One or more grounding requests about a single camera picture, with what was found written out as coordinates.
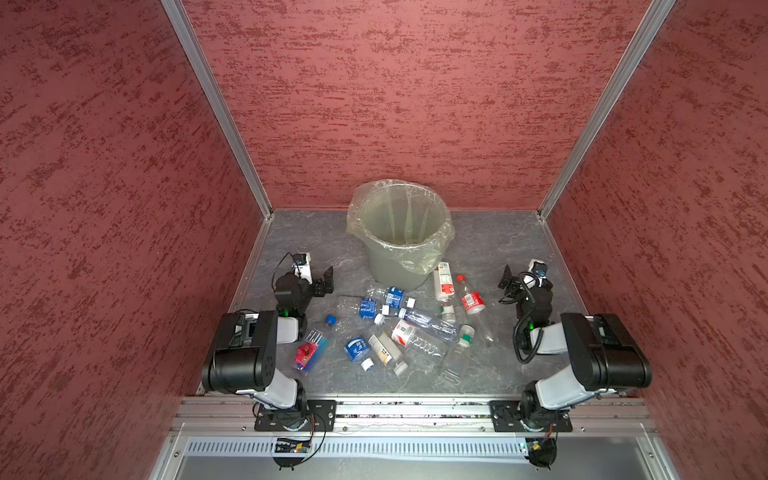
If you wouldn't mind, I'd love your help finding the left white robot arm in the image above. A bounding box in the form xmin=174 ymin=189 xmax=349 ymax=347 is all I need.
xmin=202 ymin=268 xmax=337 ymax=433

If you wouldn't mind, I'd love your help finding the slim clear blue bottle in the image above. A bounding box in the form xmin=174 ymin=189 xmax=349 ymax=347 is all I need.
xmin=398 ymin=308 xmax=458 ymax=343

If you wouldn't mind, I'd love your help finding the white slotted cable duct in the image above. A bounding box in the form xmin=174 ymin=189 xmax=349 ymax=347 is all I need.
xmin=184 ymin=437 xmax=528 ymax=463

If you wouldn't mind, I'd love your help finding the blue label bottle upper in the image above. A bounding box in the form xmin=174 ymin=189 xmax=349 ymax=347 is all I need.
xmin=365 ymin=284 xmax=415 ymax=309

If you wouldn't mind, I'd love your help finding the yellow label clear bottle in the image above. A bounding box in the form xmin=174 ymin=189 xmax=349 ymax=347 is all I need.
xmin=368 ymin=333 xmax=409 ymax=377

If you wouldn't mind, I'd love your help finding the aluminium corner post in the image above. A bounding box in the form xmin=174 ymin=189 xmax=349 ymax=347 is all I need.
xmin=538 ymin=0 xmax=676 ymax=223
xmin=161 ymin=0 xmax=274 ymax=221

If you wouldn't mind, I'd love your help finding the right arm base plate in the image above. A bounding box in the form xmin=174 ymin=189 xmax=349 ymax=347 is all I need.
xmin=488 ymin=400 xmax=573 ymax=434

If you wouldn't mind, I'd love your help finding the green cap clear bottle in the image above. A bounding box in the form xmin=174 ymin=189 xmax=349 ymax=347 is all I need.
xmin=437 ymin=324 xmax=475 ymax=386

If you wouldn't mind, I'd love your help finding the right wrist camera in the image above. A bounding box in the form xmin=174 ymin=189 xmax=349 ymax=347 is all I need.
xmin=523 ymin=259 xmax=548 ymax=288

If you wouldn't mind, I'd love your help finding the right aluminium corner post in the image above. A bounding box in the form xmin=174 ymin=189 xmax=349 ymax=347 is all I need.
xmin=538 ymin=0 xmax=676 ymax=223

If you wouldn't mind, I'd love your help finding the white label square bottle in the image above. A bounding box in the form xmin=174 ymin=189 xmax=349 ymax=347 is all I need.
xmin=433 ymin=261 xmax=456 ymax=324

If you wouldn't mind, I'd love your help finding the blue label bottle left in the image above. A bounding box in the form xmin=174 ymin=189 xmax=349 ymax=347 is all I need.
xmin=336 ymin=296 xmax=385 ymax=326

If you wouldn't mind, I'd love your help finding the clear plastic bin liner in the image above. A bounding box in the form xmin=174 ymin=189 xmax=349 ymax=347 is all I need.
xmin=346 ymin=179 xmax=456 ymax=277

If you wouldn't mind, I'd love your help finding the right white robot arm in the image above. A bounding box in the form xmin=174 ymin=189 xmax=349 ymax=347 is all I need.
xmin=498 ymin=260 xmax=652 ymax=432

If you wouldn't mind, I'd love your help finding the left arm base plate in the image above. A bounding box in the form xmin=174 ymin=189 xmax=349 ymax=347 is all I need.
xmin=253 ymin=399 xmax=338 ymax=433

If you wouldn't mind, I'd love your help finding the green plastic waste bin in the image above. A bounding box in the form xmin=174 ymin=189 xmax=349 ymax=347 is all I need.
xmin=352 ymin=181 xmax=452 ymax=293

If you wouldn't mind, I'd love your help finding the Fiji bottle blue cap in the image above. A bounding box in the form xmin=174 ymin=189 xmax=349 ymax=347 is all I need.
xmin=294 ymin=315 xmax=338 ymax=375

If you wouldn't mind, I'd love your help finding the left aluminium corner post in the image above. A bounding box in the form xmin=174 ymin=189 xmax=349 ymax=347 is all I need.
xmin=161 ymin=0 xmax=274 ymax=221

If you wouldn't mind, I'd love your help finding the small blue label bottle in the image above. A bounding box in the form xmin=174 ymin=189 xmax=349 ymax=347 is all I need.
xmin=344 ymin=335 xmax=374 ymax=371

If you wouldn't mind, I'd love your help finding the red label cola bottle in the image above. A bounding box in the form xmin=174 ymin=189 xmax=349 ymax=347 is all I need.
xmin=456 ymin=274 xmax=496 ymax=345

